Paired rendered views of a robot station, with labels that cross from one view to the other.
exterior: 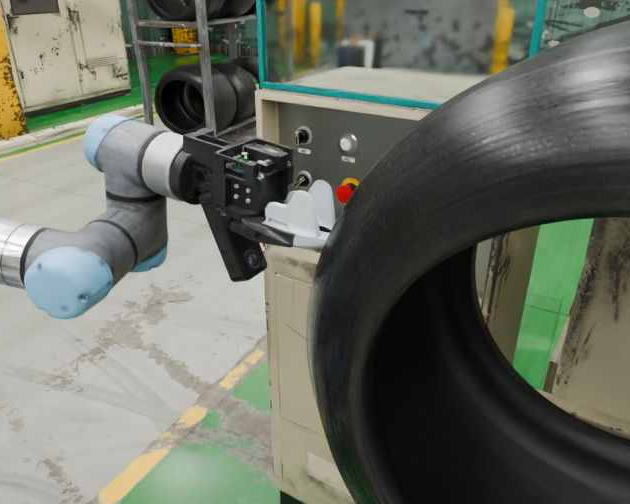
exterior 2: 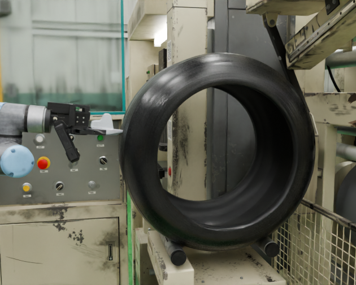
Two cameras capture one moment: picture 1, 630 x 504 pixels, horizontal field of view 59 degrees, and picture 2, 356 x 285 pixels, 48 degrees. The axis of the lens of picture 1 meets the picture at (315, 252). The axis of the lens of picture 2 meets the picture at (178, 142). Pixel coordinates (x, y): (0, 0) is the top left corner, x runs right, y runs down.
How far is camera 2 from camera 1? 0.78 m
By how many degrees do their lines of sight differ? 46
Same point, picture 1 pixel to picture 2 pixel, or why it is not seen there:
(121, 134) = (10, 106)
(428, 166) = (168, 85)
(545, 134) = (195, 72)
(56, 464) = not seen: outside the picture
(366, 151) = (50, 141)
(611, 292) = (183, 155)
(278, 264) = (0, 217)
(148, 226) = not seen: hidden behind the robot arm
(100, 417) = not seen: outside the picture
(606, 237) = (178, 135)
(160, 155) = (37, 111)
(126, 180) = (13, 126)
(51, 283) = (19, 158)
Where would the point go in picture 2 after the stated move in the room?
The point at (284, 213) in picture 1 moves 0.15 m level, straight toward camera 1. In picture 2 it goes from (99, 123) to (135, 126)
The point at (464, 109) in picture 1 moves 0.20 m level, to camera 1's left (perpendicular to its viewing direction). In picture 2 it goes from (172, 72) to (109, 68)
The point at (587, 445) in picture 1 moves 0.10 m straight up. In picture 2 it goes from (196, 204) to (196, 176)
